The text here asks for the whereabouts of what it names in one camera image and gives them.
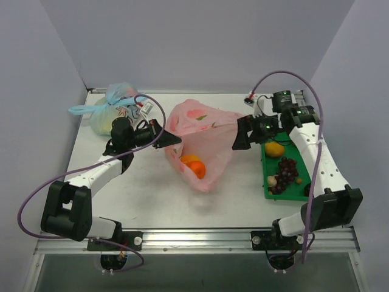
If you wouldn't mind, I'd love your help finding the fake orange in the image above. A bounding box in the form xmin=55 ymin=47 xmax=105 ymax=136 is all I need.
xmin=180 ymin=155 xmax=201 ymax=165
xmin=187 ymin=161 xmax=206 ymax=179

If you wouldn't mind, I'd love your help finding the pink plastic bag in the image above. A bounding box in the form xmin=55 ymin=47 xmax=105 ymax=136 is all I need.
xmin=164 ymin=99 xmax=243 ymax=192

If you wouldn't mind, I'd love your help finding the purple fake grape bunch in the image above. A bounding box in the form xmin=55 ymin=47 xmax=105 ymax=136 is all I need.
xmin=267 ymin=156 xmax=300 ymax=195

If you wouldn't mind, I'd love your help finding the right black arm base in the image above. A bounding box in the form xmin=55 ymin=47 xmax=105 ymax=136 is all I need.
xmin=250 ymin=228 xmax=302 ymax=251

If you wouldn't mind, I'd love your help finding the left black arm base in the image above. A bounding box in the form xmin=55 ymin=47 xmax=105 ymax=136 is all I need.
xmin=86 ymin=230 xmax=143 ymax=252

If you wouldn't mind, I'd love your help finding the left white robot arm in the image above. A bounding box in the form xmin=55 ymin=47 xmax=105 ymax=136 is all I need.
xmin=41 ymin=117 xmax=182 ymax=250

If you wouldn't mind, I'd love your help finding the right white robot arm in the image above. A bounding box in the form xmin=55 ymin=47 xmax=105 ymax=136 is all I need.
xmin=232 ymin=91 xmax=363 ymax=249

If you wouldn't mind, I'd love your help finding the fake yellow lemon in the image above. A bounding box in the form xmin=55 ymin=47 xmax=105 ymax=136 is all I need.
xmin=264 ymin=142 xmax=285 ymax=158

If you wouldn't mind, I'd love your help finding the blue tied plastic bag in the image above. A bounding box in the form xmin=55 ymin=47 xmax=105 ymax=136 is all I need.
xmin=68 ymin=82 xmax=140 ymax=136

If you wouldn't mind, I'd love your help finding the fake garlic bulb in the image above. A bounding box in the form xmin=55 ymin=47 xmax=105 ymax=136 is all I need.
xmin=267 ymin=175 xmax=278 ymax=188

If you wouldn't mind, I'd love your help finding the green plastic tray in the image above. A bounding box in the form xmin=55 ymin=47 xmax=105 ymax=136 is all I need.
xmin=261 ymin=133 xmax=311 ymax=202

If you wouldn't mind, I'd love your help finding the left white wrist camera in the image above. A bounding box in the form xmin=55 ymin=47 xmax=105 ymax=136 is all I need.
xmin=140 ymin=102 xmax=154 ymax=119

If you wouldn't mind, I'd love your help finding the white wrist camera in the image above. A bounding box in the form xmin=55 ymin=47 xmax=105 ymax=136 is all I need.
xmin=140 ymin=102 xmax=154 ymax=119
xmin=244 ymin=94 xmax=265 ymax=117

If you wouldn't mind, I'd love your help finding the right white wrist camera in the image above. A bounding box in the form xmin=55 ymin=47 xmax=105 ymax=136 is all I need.
xmin=244 ymin=94 xmax=265 ymax=117

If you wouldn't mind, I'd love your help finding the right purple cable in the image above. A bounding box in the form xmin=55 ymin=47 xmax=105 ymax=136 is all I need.
xmin=247 ymin=71 xmax=323 ymax=265

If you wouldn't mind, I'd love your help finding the aluminium front rail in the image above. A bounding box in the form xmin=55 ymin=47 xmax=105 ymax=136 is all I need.
xmin=35 ymin=228 xmax=360 ymax=255

